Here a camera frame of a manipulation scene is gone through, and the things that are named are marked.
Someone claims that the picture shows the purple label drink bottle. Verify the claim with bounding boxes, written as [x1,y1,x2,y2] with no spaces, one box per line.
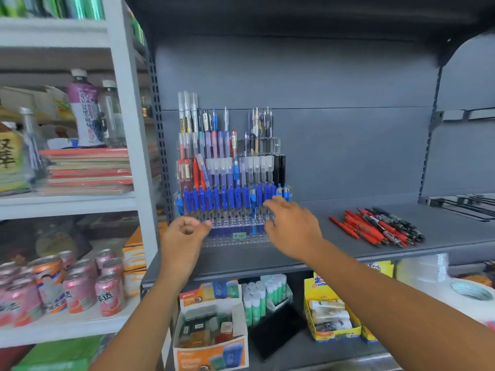
[66,69,106,148]

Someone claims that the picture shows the stack of red notebooks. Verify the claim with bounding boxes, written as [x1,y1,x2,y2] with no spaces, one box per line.
[38,147,134,197]

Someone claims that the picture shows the person's right forearm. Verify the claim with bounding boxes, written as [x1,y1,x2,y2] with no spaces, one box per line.
[305,239,495,371]

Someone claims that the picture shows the clear plastic water bottle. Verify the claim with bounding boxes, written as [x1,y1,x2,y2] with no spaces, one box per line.
[98,80,127,148]

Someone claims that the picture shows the group of green glue sticks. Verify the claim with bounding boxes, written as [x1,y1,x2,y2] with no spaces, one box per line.
[241,274,293,327]

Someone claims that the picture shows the person's left forearm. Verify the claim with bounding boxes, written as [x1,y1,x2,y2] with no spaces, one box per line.
[90,263,202,371]

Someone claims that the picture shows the person's left hand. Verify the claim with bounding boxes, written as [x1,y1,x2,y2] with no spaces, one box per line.
[160,216,213,275]

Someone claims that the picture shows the orange white eraser display box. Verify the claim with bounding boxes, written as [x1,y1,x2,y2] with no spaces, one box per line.
[173,280,249,371]

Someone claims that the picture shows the stack of orange white boxes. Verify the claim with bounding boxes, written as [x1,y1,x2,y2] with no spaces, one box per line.
[122,222,169,299]

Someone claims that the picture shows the grey metal shelving unit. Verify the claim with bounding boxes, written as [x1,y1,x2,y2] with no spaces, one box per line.
[140,0,495,371]

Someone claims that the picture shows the clear acrylic pen display stand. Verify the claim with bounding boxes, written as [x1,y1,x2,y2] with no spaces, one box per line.
[173,137,293,248]

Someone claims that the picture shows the green packet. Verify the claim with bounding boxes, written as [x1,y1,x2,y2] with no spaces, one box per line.
[12,335,104,371]

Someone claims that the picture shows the white tape roll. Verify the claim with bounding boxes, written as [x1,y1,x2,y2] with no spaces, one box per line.
[425,277,495,326]

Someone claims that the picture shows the yellow correction tape display box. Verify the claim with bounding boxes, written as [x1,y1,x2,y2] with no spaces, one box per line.
[303,277,362,343]

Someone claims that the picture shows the black flat tray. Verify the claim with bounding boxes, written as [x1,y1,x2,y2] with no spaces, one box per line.
[247,304,307,362]

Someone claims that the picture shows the rows of assorted gel pens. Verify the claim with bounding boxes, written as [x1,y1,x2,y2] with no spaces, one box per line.
[177,91,287,190]

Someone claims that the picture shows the yellow label tea bottle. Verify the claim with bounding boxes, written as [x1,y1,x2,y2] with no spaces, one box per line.
[0,121,31,194]

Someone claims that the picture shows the group of pink soda cans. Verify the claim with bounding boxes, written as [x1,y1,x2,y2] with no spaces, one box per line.
[0,249,127,330]

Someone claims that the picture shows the white shelving unit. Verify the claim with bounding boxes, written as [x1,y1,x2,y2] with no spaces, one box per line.
[0,0,172,371]

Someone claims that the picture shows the row of blue clip pens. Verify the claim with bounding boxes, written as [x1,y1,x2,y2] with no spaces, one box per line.
[175,182,292,217]

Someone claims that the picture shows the person's right hand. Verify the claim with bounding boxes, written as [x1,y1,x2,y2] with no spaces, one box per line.
[262,196,324,264]

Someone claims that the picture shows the black wire rack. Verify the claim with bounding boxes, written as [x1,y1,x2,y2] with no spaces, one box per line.
[419,193,495,223]

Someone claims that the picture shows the row of green cans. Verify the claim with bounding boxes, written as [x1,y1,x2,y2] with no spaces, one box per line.
[0,0,105,20]

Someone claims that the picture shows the pile of red black pens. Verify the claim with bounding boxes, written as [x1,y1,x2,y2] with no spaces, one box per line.
[328,207,426,248]

